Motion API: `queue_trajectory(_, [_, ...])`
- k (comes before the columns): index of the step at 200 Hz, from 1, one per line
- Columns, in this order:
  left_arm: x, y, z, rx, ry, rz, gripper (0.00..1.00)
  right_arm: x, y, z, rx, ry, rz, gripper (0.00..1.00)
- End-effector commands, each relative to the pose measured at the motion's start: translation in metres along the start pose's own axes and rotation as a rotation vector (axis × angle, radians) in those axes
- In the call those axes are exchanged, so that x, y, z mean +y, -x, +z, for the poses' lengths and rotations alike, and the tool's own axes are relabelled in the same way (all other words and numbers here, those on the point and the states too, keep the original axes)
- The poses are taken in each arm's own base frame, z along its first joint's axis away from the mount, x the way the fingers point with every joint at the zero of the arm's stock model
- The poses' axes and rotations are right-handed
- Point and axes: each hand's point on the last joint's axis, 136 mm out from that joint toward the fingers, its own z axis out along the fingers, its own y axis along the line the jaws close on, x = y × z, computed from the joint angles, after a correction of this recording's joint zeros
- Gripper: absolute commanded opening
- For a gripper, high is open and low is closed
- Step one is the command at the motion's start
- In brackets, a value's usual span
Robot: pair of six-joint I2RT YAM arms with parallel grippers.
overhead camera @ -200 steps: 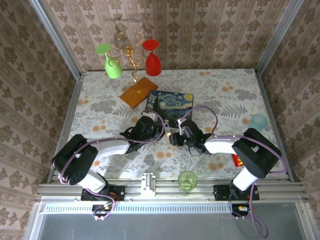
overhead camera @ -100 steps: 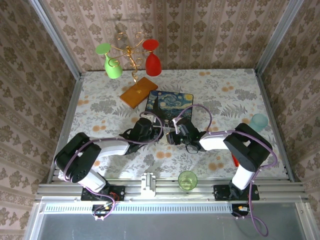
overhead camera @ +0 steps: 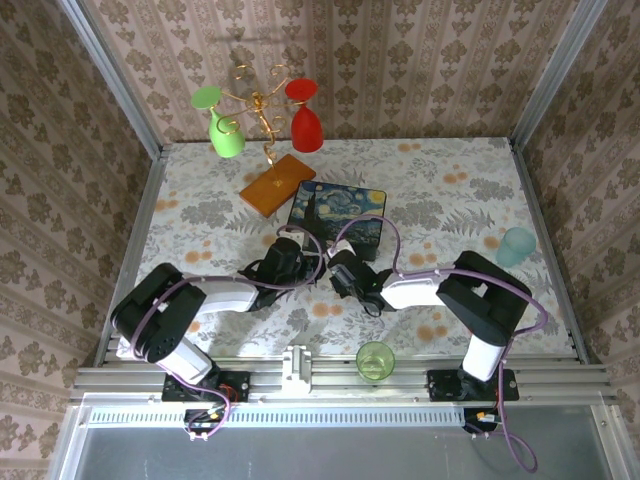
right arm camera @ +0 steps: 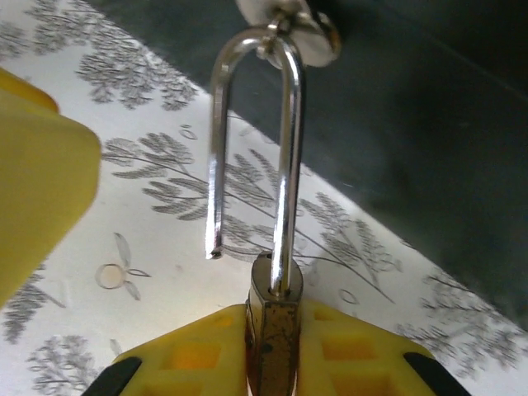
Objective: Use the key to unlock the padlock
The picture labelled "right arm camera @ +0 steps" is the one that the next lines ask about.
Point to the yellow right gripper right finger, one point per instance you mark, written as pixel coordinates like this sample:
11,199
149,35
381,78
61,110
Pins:
354,354

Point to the brass padlock silver shackle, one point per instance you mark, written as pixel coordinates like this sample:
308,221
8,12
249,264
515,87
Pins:
274,338

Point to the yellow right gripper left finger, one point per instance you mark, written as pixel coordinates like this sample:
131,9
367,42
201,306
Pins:
198,354

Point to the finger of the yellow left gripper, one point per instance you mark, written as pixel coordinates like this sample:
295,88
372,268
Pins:
41,185

